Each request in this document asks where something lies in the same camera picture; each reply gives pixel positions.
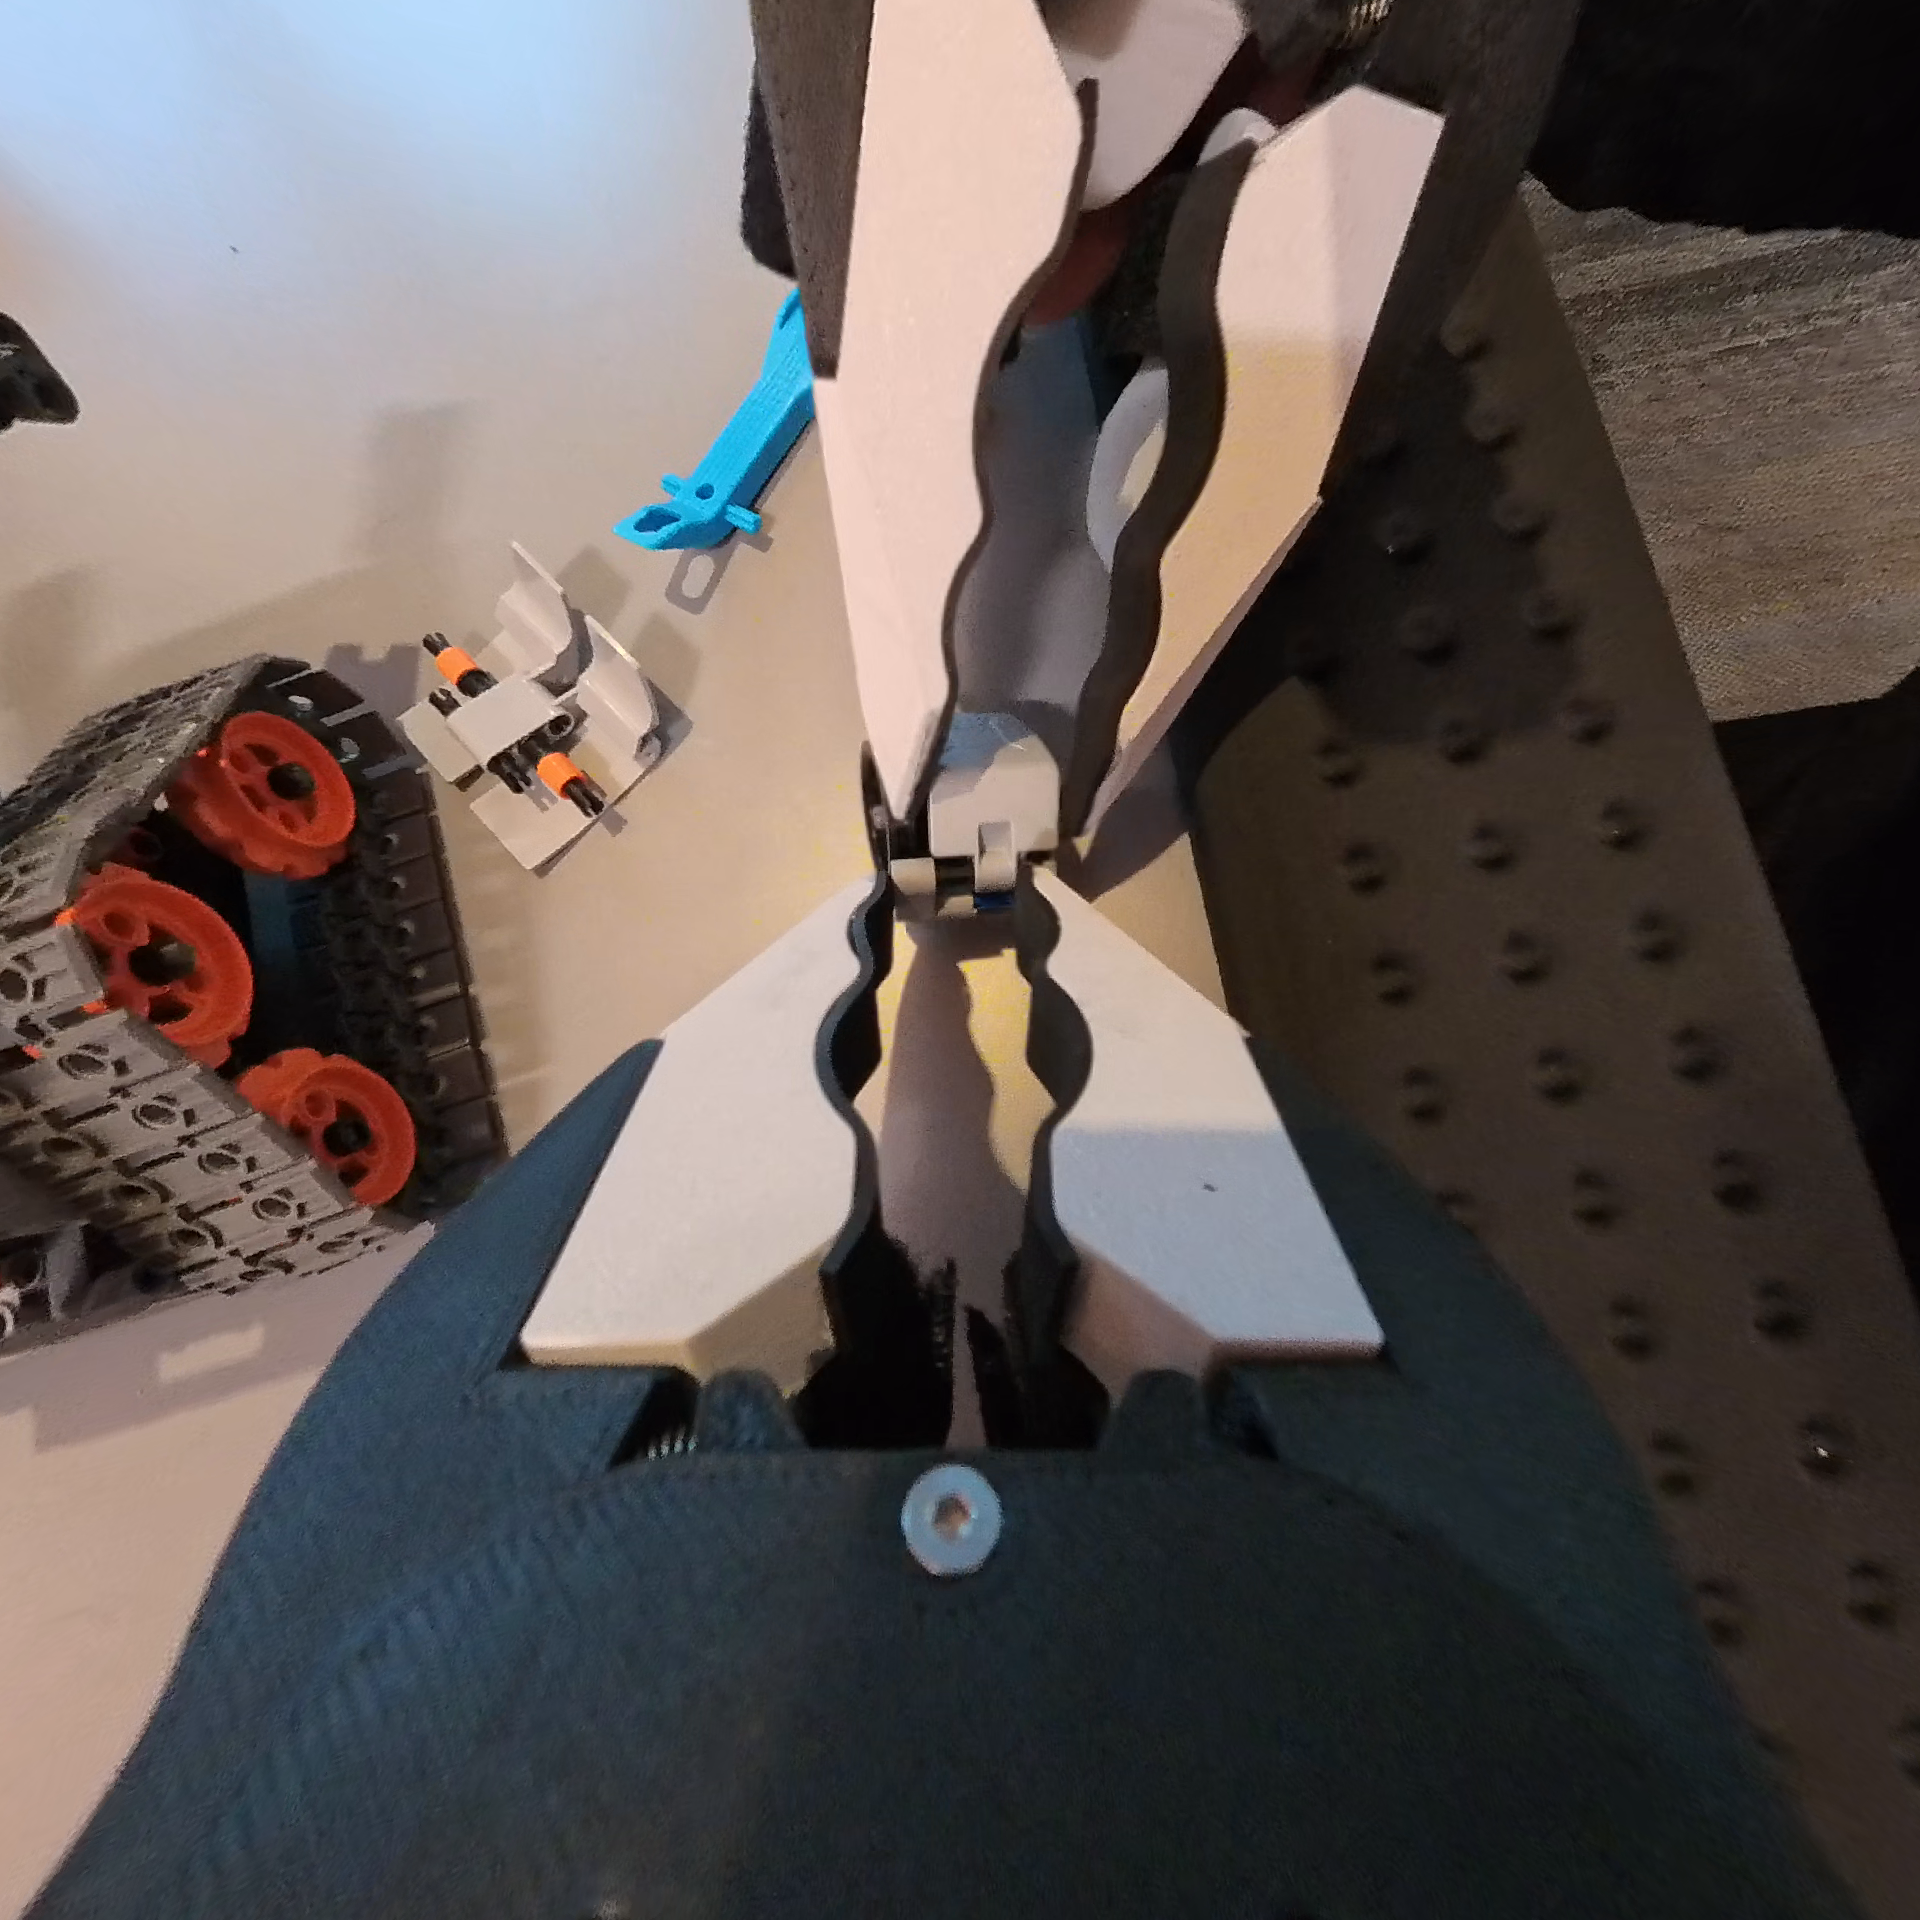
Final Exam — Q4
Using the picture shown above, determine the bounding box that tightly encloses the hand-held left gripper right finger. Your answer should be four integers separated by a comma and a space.
1018, 876, 1390, 1372

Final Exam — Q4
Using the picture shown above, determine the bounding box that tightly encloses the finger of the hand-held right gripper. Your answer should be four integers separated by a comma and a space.
1056, 83, 1454, 847
814, 0, 1109, 830

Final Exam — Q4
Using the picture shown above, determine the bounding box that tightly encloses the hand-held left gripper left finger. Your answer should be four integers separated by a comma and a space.
516, 877, 911, 1372

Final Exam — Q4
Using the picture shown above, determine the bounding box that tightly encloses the grey toy brick assembly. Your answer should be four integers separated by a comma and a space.
883, 710, 1079, 920

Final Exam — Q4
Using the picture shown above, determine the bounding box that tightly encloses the person's right forearm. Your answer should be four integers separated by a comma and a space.
1530, 0, 1920, 239

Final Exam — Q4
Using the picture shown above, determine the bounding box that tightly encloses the blue plastic brick separator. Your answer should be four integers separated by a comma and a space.
613, 291, 824, 555

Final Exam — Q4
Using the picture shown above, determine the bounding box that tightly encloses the dark perforated panel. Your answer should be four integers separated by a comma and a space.
1190, 188, 1920, 1920

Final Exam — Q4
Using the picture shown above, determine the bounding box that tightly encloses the small grey winged brick assembly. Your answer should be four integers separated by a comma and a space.
397, 540, 695, 876

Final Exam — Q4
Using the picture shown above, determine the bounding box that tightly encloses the tracked toy robot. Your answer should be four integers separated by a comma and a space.
0, 313, 509, 1359

